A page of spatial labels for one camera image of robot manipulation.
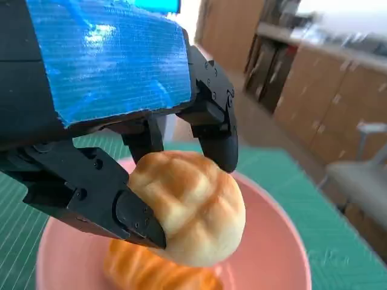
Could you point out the grey chair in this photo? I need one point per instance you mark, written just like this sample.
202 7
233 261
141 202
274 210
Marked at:
356 175

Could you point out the dark bookshelf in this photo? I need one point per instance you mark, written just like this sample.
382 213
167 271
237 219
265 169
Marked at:
269 69

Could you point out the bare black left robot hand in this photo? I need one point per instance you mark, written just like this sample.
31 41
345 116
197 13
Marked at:
106 66

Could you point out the pink bowl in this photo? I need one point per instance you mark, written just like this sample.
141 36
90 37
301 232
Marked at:
272 229

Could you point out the wooden cabinet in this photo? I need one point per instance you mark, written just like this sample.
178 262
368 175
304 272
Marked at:
326 99

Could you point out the round toy bread bun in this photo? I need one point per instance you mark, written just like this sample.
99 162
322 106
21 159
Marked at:
193 205

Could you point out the oblong braided toy bread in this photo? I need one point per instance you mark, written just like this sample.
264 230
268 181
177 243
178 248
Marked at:
145 269

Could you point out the green cutting mat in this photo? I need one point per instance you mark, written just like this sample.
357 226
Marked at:
332 235

